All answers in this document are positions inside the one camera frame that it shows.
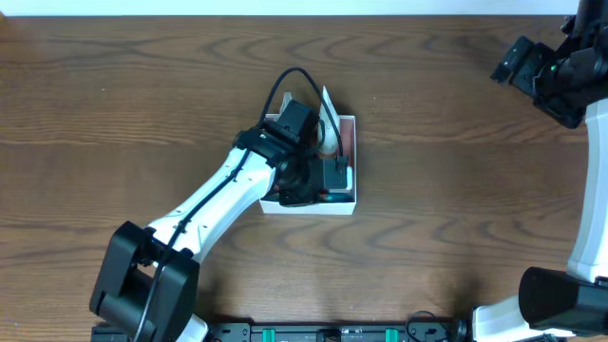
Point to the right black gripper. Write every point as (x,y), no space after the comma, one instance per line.
(521,66)

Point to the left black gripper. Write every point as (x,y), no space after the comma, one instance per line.
(294,196)

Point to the green red toothpaste tube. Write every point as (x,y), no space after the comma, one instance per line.
(334,197)

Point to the white patterned cream tube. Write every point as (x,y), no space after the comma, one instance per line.
(328,119)

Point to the clear pump soap bottle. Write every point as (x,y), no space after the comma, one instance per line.
(287,97)

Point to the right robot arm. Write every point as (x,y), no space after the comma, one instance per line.
(558,304)

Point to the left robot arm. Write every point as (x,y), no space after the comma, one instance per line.
(148,282)

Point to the white open cardboard box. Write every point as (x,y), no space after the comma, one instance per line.
(348,135)

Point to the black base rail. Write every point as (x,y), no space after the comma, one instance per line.
(422,326)

